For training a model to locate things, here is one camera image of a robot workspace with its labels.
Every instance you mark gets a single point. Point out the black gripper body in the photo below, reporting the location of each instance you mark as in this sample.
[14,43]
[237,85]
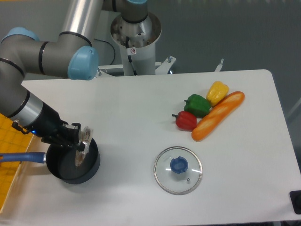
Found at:
[51,129]

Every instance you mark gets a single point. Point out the plastic toast slice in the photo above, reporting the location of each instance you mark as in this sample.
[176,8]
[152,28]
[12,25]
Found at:
[85,138]

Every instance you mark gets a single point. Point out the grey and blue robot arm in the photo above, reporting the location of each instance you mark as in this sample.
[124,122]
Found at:
[71,56]

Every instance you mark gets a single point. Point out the yellow woven basket tray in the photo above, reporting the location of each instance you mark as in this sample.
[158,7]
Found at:
[11,141]

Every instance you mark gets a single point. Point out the glass lid with blue knob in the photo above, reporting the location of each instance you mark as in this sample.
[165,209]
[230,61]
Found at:
[178,170]

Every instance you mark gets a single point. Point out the red toy bell pepper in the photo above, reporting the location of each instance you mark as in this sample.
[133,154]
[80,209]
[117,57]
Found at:
[185,120]

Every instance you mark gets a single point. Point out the green toy bell pepper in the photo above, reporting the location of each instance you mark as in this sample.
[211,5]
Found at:
[197,105]

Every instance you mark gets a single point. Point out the yellow toy bell pepper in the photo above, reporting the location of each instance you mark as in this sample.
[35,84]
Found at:
[216,93]

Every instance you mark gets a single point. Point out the orange toy baguette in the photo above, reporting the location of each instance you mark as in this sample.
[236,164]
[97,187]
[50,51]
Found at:
[219,113]

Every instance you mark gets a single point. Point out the black device at table corner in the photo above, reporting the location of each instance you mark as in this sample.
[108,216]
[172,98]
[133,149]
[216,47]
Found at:
[295,197]

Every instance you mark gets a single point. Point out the black pot with blue handle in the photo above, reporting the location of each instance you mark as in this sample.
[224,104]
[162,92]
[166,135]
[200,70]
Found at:
[62,162]

